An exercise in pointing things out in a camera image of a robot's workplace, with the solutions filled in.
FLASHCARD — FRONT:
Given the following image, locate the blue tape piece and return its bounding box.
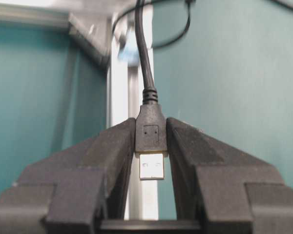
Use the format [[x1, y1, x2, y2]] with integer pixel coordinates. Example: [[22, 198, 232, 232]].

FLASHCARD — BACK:
[[118, 29, 140, 67]]

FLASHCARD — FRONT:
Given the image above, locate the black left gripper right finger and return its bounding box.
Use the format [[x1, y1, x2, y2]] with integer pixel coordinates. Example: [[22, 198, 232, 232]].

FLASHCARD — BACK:
[[167, 117, 293, 234]]

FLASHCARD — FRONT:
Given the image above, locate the aluminium extrusion frame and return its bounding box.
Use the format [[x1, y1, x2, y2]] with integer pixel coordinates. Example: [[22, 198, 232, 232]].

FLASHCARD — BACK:
[[0, 3, 159, 221]]

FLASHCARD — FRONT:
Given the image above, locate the black USB cable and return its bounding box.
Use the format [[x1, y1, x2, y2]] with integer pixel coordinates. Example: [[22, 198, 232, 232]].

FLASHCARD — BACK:
[[134, 0, 293, 181]]

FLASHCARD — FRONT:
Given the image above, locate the black string loop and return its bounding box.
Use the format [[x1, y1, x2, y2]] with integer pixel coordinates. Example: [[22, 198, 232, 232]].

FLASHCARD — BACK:
[[111, 0, 192, 49]]

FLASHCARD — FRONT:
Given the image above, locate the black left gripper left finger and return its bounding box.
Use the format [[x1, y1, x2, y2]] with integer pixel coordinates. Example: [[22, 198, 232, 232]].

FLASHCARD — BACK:
[[0, 118, 136, 234]]

